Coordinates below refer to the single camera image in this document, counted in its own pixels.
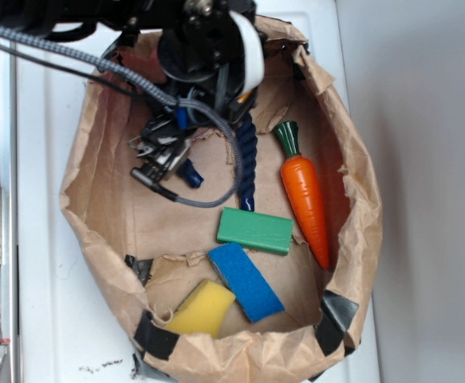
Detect green rectangular block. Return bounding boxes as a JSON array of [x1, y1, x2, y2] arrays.
[[216, 207, 294, 255]]

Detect orange plastic carrot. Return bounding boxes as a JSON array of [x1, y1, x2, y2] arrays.
[[274, 121, 330, 269]]

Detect dark blue rope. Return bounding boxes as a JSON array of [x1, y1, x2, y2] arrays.
[[175, 106, 259, 212]]

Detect brown paper bag tray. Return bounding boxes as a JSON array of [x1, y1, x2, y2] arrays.
[[60, 16, 382, 382]]

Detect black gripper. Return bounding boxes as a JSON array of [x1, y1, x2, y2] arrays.
[[158, 1, 265, 124]]

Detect yellow sponge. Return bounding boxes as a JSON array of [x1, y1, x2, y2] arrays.
[[164, 279, 236, 338]]

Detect grey braided cable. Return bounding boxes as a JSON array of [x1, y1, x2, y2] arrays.
[[0, 18, 246, 208]]

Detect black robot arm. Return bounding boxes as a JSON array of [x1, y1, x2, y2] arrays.
[[0, 1, 266, 124]]

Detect blue sponge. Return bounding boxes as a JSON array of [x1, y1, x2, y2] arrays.
[[207, 243, 285, 323]]

